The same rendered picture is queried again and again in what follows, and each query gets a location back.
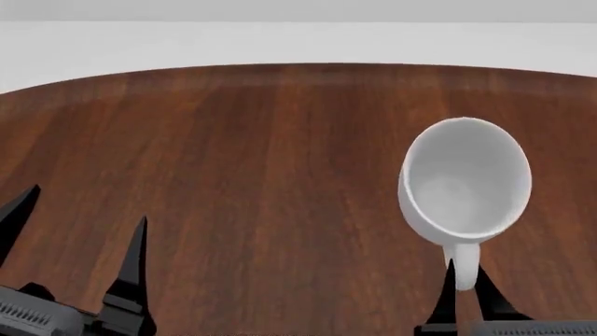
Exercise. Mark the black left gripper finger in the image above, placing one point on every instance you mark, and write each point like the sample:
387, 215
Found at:
16, 217
130, 280

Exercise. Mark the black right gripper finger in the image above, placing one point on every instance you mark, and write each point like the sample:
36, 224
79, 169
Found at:
445, 301
496, 302

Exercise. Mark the white ceramic mug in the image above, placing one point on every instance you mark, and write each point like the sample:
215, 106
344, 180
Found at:
466, 182

